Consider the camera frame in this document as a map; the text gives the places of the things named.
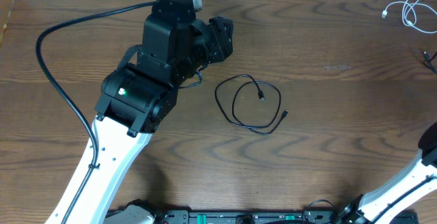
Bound cardboard box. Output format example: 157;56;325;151
0;0;15;42

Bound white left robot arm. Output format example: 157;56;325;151
48;0;234;223

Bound white usb cable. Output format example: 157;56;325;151
380;0;437;35

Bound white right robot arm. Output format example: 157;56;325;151
333;124;436;223

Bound black usb cable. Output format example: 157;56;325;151
214;74;289;137

